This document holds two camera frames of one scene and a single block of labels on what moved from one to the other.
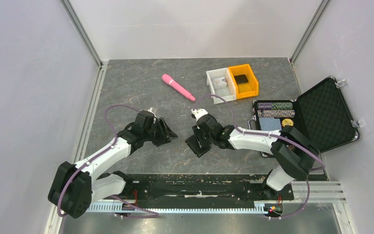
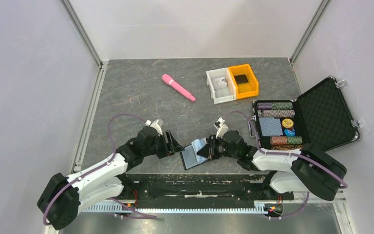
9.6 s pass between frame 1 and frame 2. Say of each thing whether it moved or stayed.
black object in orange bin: stayed
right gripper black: moved
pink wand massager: stayed
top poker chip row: stayed
